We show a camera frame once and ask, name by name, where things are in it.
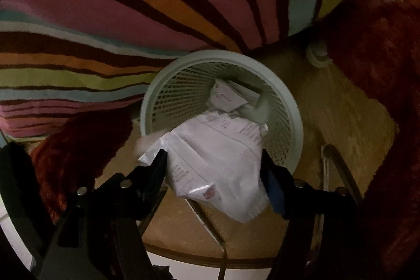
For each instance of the metal stool frame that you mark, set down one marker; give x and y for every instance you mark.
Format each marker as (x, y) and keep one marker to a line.
(341, 165)

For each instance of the large printed paper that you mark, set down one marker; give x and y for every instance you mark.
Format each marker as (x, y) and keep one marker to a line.
(213, 162)

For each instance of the small paper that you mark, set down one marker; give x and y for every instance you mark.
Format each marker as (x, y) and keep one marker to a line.
(226, 96)

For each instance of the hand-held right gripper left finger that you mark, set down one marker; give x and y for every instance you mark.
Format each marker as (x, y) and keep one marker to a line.
(154, 168)

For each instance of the small white round object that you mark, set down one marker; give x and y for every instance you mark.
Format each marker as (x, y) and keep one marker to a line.
(316, 53)

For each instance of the white mesh wastebasket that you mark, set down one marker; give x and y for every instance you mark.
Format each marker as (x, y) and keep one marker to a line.
(170, 93)

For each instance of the striped bed sheet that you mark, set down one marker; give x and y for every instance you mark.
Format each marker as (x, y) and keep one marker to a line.
(131, 4)

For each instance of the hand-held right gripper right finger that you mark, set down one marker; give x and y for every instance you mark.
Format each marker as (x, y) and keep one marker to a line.
(275, 191)

